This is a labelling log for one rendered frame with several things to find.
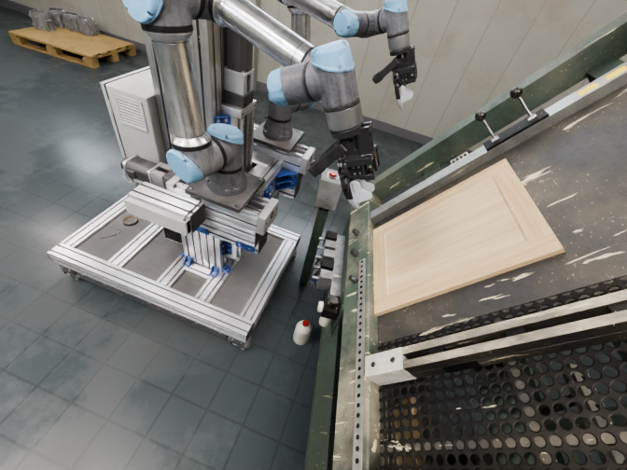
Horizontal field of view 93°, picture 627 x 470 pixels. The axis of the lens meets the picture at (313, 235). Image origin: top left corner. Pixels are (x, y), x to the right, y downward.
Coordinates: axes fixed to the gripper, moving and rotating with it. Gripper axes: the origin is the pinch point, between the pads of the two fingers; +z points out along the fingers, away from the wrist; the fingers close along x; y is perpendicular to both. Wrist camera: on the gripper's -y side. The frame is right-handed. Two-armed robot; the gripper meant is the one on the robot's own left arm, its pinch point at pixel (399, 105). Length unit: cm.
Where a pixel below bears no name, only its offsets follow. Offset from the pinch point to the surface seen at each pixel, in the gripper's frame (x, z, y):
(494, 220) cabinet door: -43, 27, 31
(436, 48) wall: 299, 29, 0
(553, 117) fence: -9, 10, 50
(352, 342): -78, 51, -11
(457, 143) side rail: 11.8, 23.8, 21.2
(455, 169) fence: -12.6, 23.8, 20.5
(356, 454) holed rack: -108, 51, -2
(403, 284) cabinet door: -57, 43, 4
